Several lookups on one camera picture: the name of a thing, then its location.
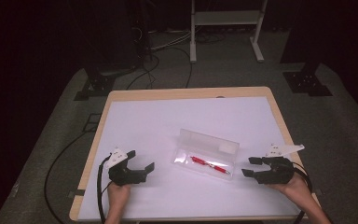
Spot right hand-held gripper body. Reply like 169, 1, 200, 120
254, 143, 306, 186

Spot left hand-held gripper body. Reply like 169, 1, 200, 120
105, 147, 149, 187

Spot red pen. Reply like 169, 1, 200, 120
189, 155, 231, 175

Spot clear plastic pencil case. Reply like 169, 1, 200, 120
171, 128, 241, 182

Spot person's right hand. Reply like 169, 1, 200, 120
266, 172, 313, 202

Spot person's left hand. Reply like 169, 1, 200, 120
106, 182, 132, 213

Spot white table mat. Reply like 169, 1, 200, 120
76, 95, 296, 222

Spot black tape strip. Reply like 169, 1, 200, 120
67, 188, 86, 199

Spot black stand base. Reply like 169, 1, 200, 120
73, 65, 118, 102
282, 61, 334, 98

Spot white metal stand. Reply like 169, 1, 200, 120
189, 0, 269, 64

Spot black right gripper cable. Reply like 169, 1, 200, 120
292, 165, 314, 224

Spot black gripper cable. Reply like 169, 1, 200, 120
292, 165, 314, 224
96, 152, 114, 224

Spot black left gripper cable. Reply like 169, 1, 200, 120
96, 152, 114, 224

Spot black floor cable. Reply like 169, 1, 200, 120
44, 131, 91, 224

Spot black looped floor cables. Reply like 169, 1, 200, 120
125, 46, 194, 91

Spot white floor cables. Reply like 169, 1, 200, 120
148, 28, 194, 52

